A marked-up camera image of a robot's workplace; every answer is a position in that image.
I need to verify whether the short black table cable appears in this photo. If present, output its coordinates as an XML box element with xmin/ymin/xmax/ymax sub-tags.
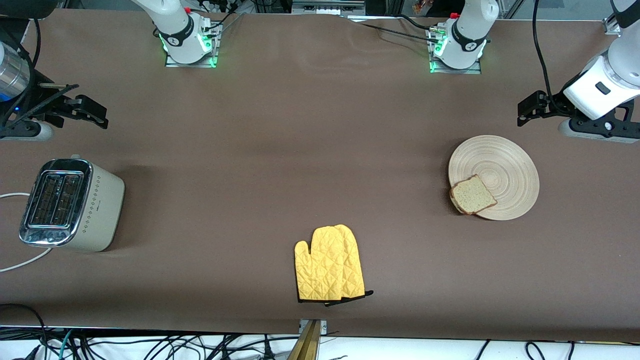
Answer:
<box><xmin>397</xmin><ymin>13</ymin><xmax>435</xmax><ymax>32</ymax></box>

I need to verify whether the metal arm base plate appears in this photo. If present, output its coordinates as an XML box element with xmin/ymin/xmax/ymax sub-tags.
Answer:
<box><xmin>429</xmin><ymin>27</ymin><xmax>483</xmax><ymax>75</ymax></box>
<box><xmin>165</xmin><ymin>20</ymin><xmax>221</xmax><ymax>68</ymax></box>

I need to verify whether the brown bread slice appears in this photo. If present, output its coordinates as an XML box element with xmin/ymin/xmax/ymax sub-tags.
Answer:
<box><xmin>449</xmin><ymin>174</ymin><xmax>498</xmax><ymax>216</ymax></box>

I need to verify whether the white toaster power cord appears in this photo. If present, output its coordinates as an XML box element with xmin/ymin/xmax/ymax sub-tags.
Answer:
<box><xmin>0</xmin><ymin>192</ymin><xmax>53</xmax><ymax>273</ymax></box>

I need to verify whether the tangled black cable bundle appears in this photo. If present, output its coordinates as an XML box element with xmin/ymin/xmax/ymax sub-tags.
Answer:
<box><xmin>0</xmin><ymin>303</ymin><xmax>301</xmax><ymax>360</ymax></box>

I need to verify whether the aluminium frame profile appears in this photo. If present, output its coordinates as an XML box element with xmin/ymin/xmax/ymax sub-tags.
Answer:
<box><xmin>291</xmin><ymin>0</ymin><xmax>367</xmax><ymax>16</ymax></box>

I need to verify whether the round wooden plate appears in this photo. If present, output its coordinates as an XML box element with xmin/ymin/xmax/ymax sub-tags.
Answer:
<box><xmin>448</xmin><ymin>135</ymin><xmax>540</xmax><ymax>221</ymax></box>

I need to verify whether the teal cable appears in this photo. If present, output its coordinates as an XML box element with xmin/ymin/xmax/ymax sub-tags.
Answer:
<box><xmin>56</xmin><ymin>329</ymin><xmax>76</xmax><ymax>360</ymax></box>

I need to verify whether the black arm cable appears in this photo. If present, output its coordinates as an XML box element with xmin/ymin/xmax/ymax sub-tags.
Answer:
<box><xmin>0</xmin><ymin>19</ymin><xmax>42</xmax><ymax>126</ymax></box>
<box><xmin>532</xmin><ymin>0</ymin><xmax>557</xmax><ymax>103</ymax></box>

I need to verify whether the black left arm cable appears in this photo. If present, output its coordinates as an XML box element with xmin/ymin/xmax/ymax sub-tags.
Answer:
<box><xmin>532</xmin><ymin>0</ymin><xmax>557</xmax><ymax>103</ymax></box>

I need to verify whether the yellow quilted oven mitt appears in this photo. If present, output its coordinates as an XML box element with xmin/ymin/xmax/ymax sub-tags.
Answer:
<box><xmin>332</xmin><ymin>224</ymin><xmax>375</xmax><ymax>307</ymax></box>
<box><xmin>294</xmin><ymin>226</ymin><xmax>351</xmax><ymax>303</ymax></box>

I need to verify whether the small silver metal bracket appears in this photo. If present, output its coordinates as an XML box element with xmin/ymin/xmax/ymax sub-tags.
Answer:
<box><xmin>299</xmin><ymin>319</ymin><xmax>328</xmax><ymax>335</ymax></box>

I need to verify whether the brass coloured metal bar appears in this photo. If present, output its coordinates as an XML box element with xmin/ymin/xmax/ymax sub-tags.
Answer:
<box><xmin>287</xmin><ymin>320</ymin><xmax>322</xmax><ymax>360</ymax></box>

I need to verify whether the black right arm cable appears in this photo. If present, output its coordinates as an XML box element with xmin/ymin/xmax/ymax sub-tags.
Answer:
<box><xmin>0</xmin><ymin>19</ymin><xmax>42</xmax><ymax>126</ymax></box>

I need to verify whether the cream and chrome toaster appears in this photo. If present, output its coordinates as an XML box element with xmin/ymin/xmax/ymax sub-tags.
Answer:
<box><xmin>19</xmin><ymin>155</ymin><xmax>126</xmax><ymax>253</ymax></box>

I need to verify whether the long black table cable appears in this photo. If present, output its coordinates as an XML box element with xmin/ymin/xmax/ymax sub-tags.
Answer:
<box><xmin>357</xmin><ymin>22</ymin><xmax>437</xmax><ymax>43</ymax></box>

